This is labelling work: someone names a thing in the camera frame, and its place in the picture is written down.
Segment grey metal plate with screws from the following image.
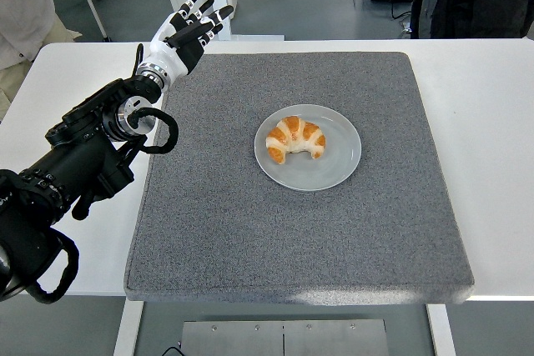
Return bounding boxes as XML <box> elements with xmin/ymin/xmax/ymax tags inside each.
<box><xmin>180</xmin><ymin>318</ymin><xmax>390</xmax><ymax>356</ymax></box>

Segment golden croissant bread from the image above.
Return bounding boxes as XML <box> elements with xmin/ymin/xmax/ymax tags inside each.
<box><xmin>265</xmin><ymin>115</ymin><xmax>327</xmax><ymax>164</ymax></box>

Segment grey felt mat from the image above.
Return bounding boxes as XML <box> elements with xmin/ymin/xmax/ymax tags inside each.
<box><xmin>123</xmin><ymin>51</ymin><xmax>476</xmax><ymax>306</ymax></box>

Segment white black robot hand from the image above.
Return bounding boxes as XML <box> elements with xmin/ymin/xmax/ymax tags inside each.
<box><xmin>148</xmin><ymin>0</ymin><xmax>234</xmax><ymax>80</ymax></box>

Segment grey round plate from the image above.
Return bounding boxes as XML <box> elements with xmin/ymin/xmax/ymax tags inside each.
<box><xmin>253</xmin><ymin>103</ymin><xmax>362</xmax><ymax>193</ymax></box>

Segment white table leg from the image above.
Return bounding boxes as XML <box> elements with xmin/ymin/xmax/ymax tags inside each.
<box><xmin>425</xmin><ymin>303</ymin><xmax>458</xmax><ymax>356</ymax></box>
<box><xmin>112</xmin><ymin>301</ymin><xmax>145</xmax><ymax>356</ymax></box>

